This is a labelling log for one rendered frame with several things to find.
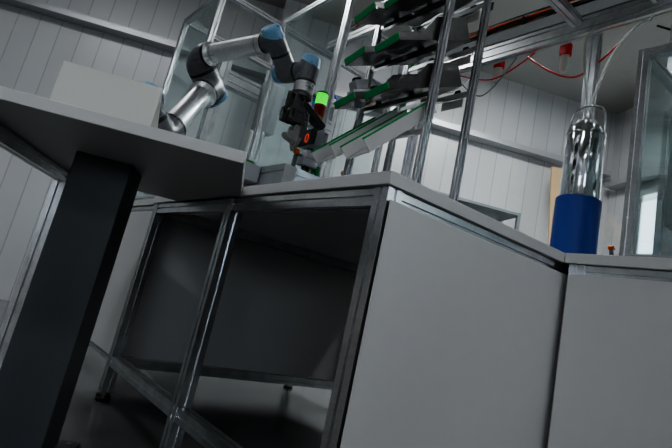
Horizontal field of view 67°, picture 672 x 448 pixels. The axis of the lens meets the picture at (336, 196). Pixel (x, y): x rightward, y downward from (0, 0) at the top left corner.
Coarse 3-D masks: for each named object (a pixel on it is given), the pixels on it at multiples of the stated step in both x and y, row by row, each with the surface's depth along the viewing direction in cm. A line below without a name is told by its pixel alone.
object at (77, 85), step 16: (64, 64) 146; (64, 80) 146; (80, 80) 147; (96, 80) 148; (112, 80) 148; (128, 80) 149; (64, 96) 145; (80, 96) 146; (96, 96) 147; (112, 96) 148; (128, 96) 149; (144, 96) 150; (160, 96) 151; (112, 112) 147; (128, 112) 148; (144, 112) 149
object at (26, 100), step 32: (0, 96) 109; (32, 96) 110; (32, 128) 130; (64, 128) 122; (96, 128) 115; (128, 128) 113; (64, 160) 167; (128, 160) 143; (160, 160) 134; (192, 160) 125; (224, 160) 118; (160, 192) 188; (192, 192) 172; (224, 192) 159
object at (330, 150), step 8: (392, 112) 162; (368, 120) 173; (376, 120) 159; (384, 120) 161; (360, 128) 156; (368, 128) 157; (344, 136) 153; (352, 136) 154; (328, 144) 165; (336, 144) 151; (312, 152) 161; (320, 152) 163; (328, 152) 164; (336, 152) 151; (320, 160) 163
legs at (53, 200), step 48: (0, 144) 140; (96, 192) 145; (48, 240) 140; (96, 240) 142; (48, 288) 138; (96, 288) 143; (0, 336) 174; (48, 336) 136; (0, 384) 132; (48, 384) 134; (0, 432) 130; (48, 432) 133
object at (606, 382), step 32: (576, 256) 146; (608, 256) 139; (576, 288) 143; (608, 288) 136; (640, 288) 130; (576, 320) 140; (608, 320) 134; (640, 320) 128; (576, 352) 138; (608, 352) 132; (640, 352) 126; (576, 384) 135; (608, 384) 129; (640, 384) 124; (576, 416) 133; (608, 416) 127; (640, 416) 122
